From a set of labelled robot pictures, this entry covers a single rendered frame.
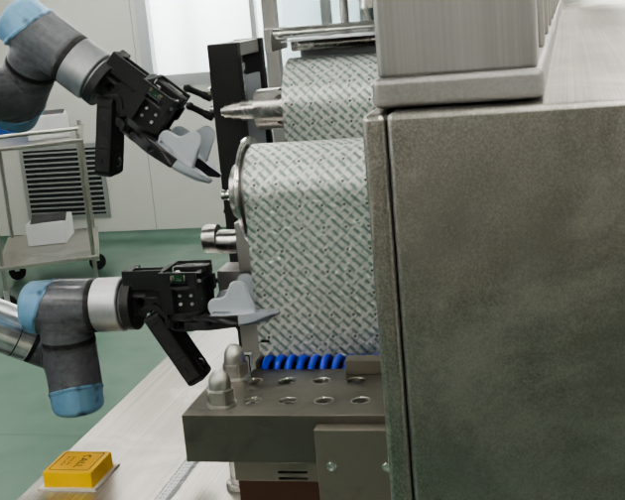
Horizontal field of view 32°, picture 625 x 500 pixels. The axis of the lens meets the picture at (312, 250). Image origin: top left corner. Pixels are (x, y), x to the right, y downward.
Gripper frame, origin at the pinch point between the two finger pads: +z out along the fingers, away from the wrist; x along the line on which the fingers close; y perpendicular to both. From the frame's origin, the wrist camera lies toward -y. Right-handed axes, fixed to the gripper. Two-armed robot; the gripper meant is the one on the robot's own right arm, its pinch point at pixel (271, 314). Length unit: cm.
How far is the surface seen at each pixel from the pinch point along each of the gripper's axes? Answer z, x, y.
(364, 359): 13.4, -5.9, -4.3
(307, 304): 5.2, -0.3, 1.5
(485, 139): 36, -84, 33
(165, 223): -232, 556, -99
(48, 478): -28.6, -13.4, -17.6
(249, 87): -11.5, 39.9, 27.2
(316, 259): 7.1, -0.3, 7.5
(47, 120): -232, 405, -9
